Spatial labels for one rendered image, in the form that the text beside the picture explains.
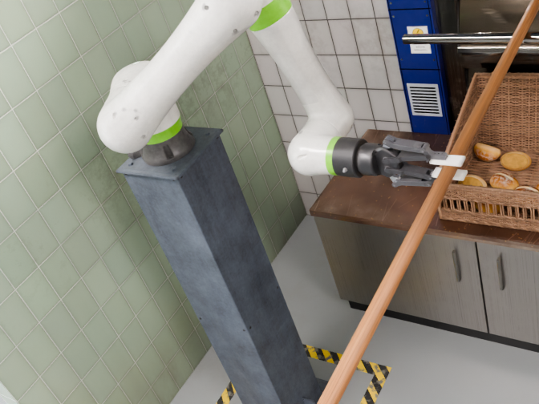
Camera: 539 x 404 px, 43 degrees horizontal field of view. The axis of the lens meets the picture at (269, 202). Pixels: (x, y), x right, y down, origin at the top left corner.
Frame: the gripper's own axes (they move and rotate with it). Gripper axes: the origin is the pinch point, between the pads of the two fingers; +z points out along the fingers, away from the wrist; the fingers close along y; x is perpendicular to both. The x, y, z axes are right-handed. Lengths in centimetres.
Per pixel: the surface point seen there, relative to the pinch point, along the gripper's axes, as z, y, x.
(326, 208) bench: -68, 60, -44
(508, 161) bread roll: -12, 55, -73
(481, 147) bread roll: -22, 53, -77
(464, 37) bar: -16, 1, -59
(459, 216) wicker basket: -20, 58, -46
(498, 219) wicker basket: -7, 57, -46
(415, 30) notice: -46, 16, -93
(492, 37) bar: -8, 1, -59
